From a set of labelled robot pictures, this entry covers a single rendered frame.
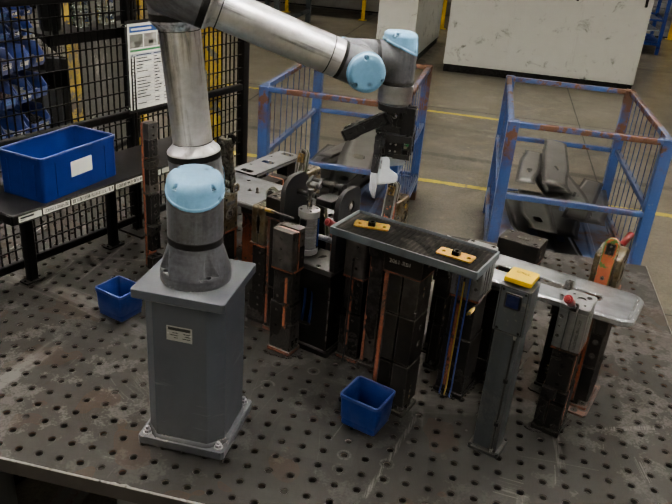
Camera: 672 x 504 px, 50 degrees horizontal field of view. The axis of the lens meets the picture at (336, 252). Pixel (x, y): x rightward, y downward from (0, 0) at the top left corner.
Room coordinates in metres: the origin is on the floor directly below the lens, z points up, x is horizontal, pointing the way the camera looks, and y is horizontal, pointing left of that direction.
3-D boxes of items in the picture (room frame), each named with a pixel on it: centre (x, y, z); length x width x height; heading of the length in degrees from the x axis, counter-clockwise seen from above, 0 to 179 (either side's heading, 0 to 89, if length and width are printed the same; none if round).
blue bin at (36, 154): (2.02, 0.84, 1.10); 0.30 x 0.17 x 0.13; 157
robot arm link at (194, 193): (1.38, 0.30, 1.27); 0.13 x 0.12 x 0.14; 10
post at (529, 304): (1.38, -0.40, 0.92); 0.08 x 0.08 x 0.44; 60
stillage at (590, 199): (4.07, -1.29, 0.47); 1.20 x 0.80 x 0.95; 170
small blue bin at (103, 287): (1.84, 0.63, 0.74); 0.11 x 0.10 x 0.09; 60
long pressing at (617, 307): (1.91, -0.16, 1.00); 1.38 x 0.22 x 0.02; 60
